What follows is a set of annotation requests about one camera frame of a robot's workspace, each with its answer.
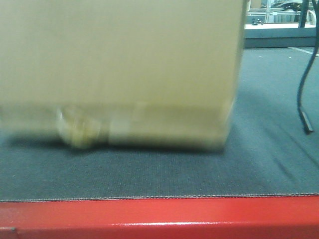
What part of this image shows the grey conveyor belt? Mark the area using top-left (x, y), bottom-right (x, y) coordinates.
top-left (0, 47), bottom-right (319, 202)

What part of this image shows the brown cardboard carton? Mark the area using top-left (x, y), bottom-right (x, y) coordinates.
top-left (0, 0), bottom-right (247, 151)

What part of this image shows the black hanging cable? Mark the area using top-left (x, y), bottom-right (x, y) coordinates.
top-left (296, 0), bottom-right (319, 135)

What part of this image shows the red conveyor frame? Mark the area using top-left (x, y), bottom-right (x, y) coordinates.
top-left (0, 196), bottom-right (319, 239)

